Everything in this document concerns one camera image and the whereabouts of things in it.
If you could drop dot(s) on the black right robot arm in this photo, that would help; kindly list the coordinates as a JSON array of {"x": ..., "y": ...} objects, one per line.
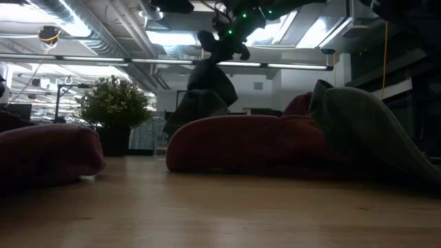
[{"x": 251, "y": 20}]

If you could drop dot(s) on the bright ceiling light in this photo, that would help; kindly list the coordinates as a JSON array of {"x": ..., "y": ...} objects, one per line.
[{"x": 172, "y": 38}]

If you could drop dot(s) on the long linear light strip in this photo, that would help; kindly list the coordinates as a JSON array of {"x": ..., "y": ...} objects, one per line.
[{"x": 93, "y": 59}]

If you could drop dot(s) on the slanted ceiling light panel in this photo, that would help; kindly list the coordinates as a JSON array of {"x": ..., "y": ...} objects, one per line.
[{"x": 320, "y": 32}]

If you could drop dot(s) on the small potted green plant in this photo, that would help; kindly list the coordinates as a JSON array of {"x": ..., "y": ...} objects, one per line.
[{"x": 113, "y": 103}]

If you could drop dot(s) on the black pole stand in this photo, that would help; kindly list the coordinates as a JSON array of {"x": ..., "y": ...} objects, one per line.
[{"x": 57, "y": 103}]

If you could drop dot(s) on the grey wall vent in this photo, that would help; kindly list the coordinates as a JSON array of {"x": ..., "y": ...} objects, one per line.
[{"x": 258, "y": 86}]

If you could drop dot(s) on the silver ventilation duct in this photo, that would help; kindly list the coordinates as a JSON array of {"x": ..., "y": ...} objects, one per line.
[{"x": 100, "y": 44}]

